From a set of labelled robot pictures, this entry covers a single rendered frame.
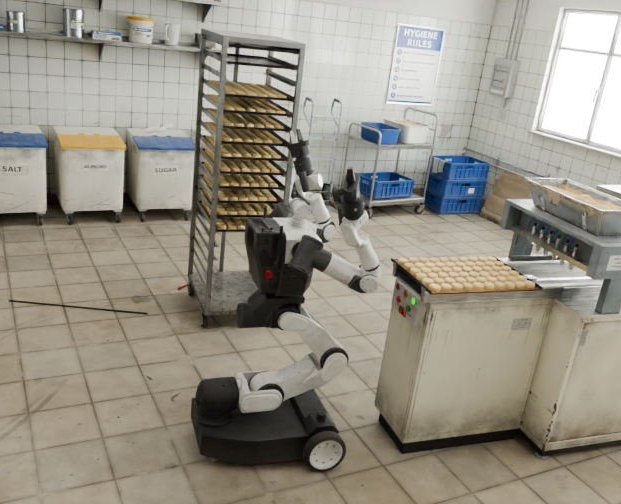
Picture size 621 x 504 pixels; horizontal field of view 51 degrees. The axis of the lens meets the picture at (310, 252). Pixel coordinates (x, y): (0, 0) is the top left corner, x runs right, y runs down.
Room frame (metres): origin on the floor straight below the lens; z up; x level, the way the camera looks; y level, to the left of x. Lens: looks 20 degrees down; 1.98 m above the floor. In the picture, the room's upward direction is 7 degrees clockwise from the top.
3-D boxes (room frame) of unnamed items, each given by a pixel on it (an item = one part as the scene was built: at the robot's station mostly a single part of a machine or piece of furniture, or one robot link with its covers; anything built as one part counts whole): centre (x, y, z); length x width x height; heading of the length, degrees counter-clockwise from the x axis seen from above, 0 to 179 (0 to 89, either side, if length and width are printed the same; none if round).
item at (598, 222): (3.12, -1.29, 1.25); 0.56 x 0.29 x 0.14; 22
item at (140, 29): (6.07, 1.76, 1.67); 0.25 x 0.24 x 0.21; 119
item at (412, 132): (7.18, -0.88, 0.89); 0.44 x 0.36 x 0.20; 37
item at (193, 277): (4.06, 0.51, 0.93); 0.64 x 0.51 x 1.78; 22
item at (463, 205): (7.48, -1.60, 0.10); 0.60 x 0.40 x 0.20; 117
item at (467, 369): (2.93, -0.82, 0.45); 0.70 x 0.34 x 0.90; 112
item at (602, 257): (3.12, -1.29, 1.01); 0.72 x 0.33 x 0.34; 22
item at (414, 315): (2.80, -0.48, 0.77); 0.24 x 0.04 x 0.14; 22
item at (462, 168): (7.48, -1.60, 0.50); 0.60 x 0.40 x 0.20; 121
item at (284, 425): (2.66, 0.14, 0.19); 0.64 x 0.52 x 0.33; 111
